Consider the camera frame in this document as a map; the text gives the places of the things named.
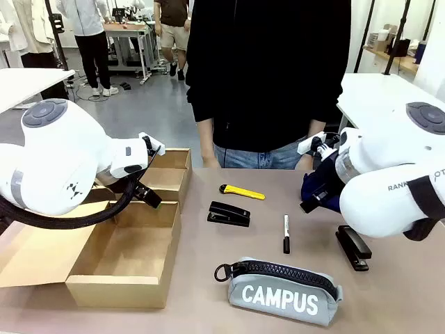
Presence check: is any white side table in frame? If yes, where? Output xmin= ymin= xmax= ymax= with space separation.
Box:
xmin=0 ymin=67 xmax=76 ymax=114
xmin=336 ymin=72 xmax=445 ymax=135

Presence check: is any background workbench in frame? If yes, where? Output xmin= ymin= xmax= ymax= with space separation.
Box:
xmin=103 ymin=20 xmax=157 ymax=86

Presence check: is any wooden wall shelf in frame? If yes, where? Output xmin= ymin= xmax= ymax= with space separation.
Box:
xmin=362 ymin=45 xmax=420 ymax=76

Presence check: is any yellow utility knife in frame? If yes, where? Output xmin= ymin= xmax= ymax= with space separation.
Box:
xmin=218 ymin=184 xmax=266 ymax=201

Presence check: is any bystander in white jacket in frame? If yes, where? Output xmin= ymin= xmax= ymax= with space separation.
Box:
xmin=55 ymin=0 xmax=120 ymax=97

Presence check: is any small brown carton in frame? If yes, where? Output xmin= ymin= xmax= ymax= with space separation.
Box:
xmin=368 ymin=32 xmax=392 ymax=53

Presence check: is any short black stapler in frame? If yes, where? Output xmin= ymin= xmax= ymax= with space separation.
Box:
xmin=207 ymin=200 xmax=252 ymax=228

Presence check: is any black white marker pen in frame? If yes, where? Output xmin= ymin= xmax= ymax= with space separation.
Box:
xmin=282 ymin=214 xmax=291 ymax=255

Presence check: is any bystander in cream coat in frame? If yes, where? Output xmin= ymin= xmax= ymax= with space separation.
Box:
xmin=0 ymin=0 xmax=58 ymax=69

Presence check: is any navy campus pencil case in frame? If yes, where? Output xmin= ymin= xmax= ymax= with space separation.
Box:
xmin=300 ymin=170 xmax=343 ymax=213

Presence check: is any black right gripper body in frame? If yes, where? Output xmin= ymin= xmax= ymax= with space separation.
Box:
xmin=312 ymin=149 xmax=345 ymax=209

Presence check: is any grey campus pencil case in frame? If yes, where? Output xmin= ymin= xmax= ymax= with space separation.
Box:
xmin=213 ymin=257 xmax=344 ymax=327

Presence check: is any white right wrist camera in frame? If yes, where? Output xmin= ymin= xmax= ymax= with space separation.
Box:
xmin=297 ymin=133 xmax=328 ymax=156

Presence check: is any black floor cable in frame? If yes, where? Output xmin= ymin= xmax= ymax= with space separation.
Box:
xmin=65 ymin=74 xmax=105 ymax=102

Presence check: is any small cardboard box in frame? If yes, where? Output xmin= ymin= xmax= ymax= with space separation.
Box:
xmin=90 ymin=148 xmax=193 ymax=212

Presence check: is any black tripod pole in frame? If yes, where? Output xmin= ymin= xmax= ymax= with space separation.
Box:
xmin=353 ymin=0 xmax=375 ymax=73
xmin=382 ymin=0 xmax=412 ymax=77
xmin=44 ymin=0 xmax=70 ymax=70

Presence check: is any person's right forearm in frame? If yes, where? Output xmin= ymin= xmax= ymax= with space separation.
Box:
xmin=196 ymin=118 xmax=216 ymax=157

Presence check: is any thin black pole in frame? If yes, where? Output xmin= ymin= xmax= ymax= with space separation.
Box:
xmin=422 ymin=0 xmax=437 ymax=42

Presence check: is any dark blue bottle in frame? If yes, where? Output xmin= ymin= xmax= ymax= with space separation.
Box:
xmin=414 ymin=40 xmax=428 ymax=65

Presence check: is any person in black hoodie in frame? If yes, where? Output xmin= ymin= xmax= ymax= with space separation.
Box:
xmin=185 ymin=0 xmax=352 ymax=170

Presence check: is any black box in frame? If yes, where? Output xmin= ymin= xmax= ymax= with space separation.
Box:
xmin=388 ymin=38 xmax=412 ymax=58

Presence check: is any person's left hand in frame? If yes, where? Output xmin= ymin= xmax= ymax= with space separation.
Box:
xmin=295 ymin=152 xmax=316 ymax=171

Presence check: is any person's right hand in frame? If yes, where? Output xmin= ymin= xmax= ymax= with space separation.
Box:
xmin=200 ymin=149 xmax=222 ymax=170

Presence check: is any person's left forearm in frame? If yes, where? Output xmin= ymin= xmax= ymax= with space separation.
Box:
xmin=307 ymin=120 xmax=327 ymax=139

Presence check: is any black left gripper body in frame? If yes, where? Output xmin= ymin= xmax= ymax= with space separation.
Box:
xmin=98 ymin=166 xmax=151 ymax=193

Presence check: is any long black stapler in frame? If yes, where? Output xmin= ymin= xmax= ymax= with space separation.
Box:
xmin=335 ymin=224 xmax=373 ymax=272

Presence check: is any bystander in beige shorts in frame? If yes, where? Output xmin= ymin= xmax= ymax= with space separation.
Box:
xmin=154 ymin=0 xmax=192 ymax=81

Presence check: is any large cardboard box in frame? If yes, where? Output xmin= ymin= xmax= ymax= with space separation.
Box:
xmin=0 ymin=200 xmax=182 ymax=310

